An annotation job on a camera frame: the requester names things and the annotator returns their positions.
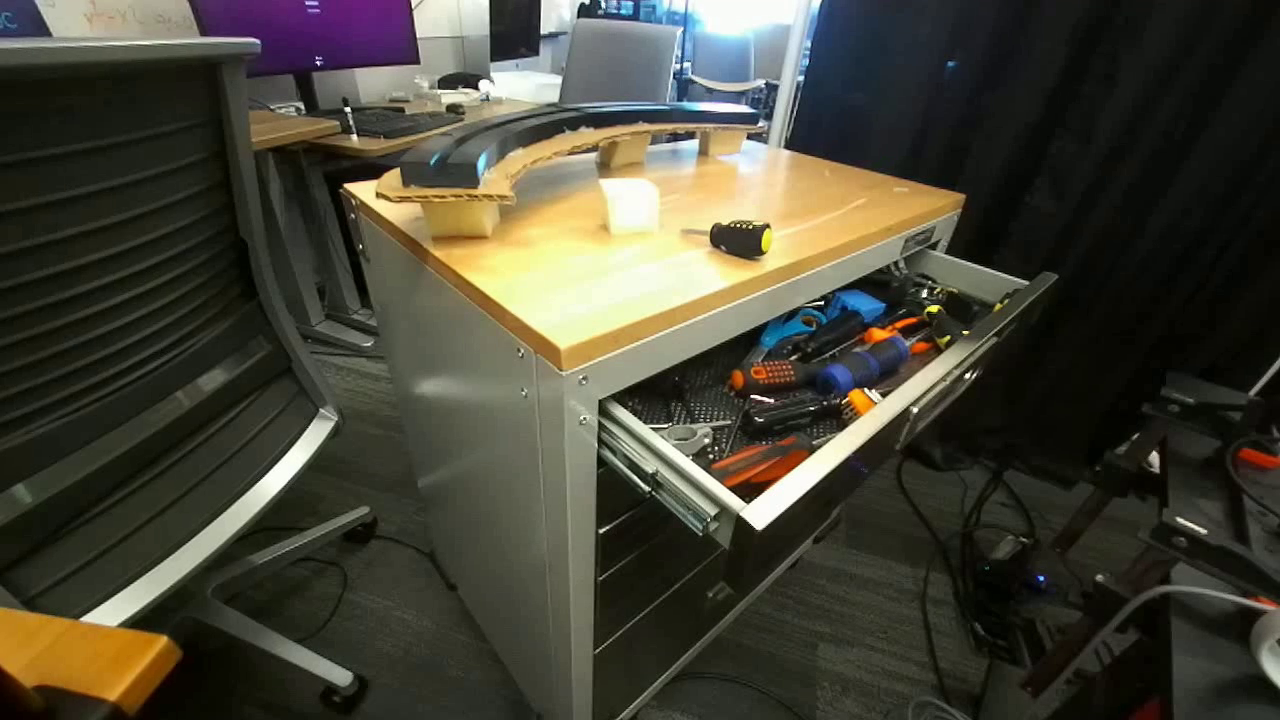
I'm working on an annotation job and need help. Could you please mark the orange handled pliers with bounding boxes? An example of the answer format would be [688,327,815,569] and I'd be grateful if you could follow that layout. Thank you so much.
[712,437,812,489]

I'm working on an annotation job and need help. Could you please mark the orange black screwdriver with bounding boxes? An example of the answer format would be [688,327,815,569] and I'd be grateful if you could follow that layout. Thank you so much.
[726,312,934,401]

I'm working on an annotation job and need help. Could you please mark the black floor cables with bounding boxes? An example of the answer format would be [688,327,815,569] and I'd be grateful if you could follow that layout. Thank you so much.
[893,451,1071,713]

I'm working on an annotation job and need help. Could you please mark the black keyboard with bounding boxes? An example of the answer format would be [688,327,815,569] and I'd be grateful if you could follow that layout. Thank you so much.
[338,108,459,138]

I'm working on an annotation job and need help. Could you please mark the purple screen monitor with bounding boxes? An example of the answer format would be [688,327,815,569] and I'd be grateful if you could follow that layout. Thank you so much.
[189,0,419,74]

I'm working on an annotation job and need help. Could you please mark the grey metal tool cabinet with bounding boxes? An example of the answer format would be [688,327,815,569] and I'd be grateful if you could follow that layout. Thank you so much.
[347,145,965,720]

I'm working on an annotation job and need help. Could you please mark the blue handled tool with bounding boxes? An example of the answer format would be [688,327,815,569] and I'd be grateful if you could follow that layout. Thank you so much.
[747,286,888,364]

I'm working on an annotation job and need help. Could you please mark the black curtain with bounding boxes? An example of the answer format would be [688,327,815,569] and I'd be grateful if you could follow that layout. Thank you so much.
[789,0,1280,463]

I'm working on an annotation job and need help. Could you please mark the black yellow stubby screwdriver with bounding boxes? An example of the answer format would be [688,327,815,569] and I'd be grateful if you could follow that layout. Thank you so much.
[694,218,773,258]

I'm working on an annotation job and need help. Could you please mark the grey mesh office chair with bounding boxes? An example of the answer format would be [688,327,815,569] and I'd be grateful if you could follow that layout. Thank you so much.
[0,40,375,713]

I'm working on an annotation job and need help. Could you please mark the dark background monitor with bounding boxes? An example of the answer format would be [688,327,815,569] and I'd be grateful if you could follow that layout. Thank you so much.
[490,0,542,60]

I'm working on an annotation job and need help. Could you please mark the blue orange screwdriver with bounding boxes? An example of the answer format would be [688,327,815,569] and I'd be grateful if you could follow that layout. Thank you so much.
[812,337,934,395]

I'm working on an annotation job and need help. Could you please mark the orange wooden armrest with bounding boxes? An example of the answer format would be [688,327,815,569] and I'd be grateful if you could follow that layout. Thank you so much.
[0,607,181,716]

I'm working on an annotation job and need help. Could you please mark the open metal drawer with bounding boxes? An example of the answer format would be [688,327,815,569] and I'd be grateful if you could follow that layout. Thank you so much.
[600,248,1057,545]

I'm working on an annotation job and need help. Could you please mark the black equipment stand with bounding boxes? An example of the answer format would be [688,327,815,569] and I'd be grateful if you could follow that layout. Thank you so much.
[1020,375,1280,720]

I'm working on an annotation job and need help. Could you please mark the small translucent white cup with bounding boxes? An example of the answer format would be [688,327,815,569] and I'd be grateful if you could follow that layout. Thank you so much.
[600,174,659,236]

